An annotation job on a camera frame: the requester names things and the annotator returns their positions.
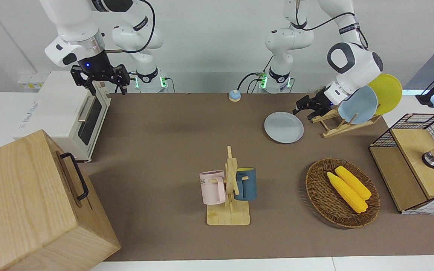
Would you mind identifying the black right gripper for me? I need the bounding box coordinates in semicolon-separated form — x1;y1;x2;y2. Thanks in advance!
71;62;131;97

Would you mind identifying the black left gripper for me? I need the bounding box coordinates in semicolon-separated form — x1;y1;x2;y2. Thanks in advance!
292;88;334;121

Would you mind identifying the gray plate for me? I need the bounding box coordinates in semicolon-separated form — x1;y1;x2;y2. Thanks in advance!
264;111;304;144

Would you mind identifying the wooden plate rack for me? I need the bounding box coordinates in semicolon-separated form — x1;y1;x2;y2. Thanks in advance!
311;109;383;139

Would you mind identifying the light blue plate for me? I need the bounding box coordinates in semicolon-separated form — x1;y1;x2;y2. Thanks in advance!
338;85;379;125

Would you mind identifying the yellow plate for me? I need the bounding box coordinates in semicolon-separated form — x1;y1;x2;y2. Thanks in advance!
367;73;403;116

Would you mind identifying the wooden mug rack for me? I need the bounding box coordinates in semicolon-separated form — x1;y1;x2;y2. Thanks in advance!
206;146;251;226

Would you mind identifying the white toaster oven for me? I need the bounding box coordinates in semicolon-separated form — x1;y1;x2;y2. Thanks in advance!
14;70;111;163

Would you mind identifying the brown table mat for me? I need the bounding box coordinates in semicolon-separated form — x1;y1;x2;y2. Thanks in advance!
85;93;434;262

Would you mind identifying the yellow corn cob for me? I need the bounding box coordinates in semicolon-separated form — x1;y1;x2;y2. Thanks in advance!
335;165;372;200
327;172;368;214

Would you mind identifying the brown wicker basket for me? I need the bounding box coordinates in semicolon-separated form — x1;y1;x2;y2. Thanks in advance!
306;158;381;229

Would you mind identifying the dark blue mug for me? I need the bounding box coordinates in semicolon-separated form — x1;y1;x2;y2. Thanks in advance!
234;167;257;201

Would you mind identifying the pink mug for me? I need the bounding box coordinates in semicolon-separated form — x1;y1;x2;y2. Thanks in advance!
199;170;227;206

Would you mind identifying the wooden drawer cabinet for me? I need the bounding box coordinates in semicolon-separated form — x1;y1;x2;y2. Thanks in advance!
0;129;121;271

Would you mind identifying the white oven door handle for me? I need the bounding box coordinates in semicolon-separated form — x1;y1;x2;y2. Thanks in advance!
78;96;96;123

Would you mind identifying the black base cable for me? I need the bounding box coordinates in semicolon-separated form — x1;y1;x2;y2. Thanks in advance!
238;72;266;93

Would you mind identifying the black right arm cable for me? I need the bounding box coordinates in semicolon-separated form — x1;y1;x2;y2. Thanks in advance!
104;0;156;54

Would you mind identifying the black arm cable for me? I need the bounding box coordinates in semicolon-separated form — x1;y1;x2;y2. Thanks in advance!
104;0;156;54
294;0;369;49

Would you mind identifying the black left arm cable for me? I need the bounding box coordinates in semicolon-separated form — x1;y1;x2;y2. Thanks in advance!
294;0;369;49

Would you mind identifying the black cabinet handle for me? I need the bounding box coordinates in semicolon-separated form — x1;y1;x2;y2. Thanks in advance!
60;152;89;201

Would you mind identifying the wire shelf with wooden boards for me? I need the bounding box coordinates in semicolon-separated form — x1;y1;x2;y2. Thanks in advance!
369;113;434;215

